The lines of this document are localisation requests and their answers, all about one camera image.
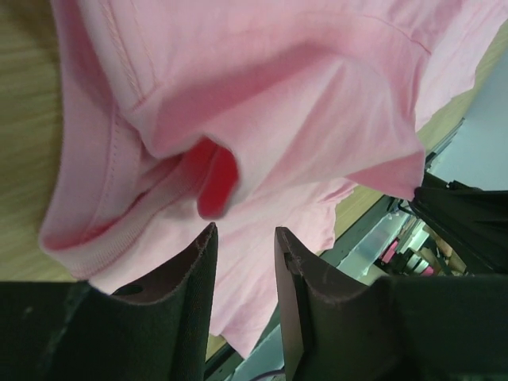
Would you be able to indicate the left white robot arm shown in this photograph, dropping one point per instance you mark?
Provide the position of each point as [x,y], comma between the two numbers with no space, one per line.
[472,221]

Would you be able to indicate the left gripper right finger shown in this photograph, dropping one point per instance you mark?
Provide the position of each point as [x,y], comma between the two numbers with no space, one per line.
[398,328]

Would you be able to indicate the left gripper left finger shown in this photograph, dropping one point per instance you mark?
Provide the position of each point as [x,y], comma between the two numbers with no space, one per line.
[154,328]

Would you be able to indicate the pink t shirt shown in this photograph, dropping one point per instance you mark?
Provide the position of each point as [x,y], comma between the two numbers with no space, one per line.
[254,114]

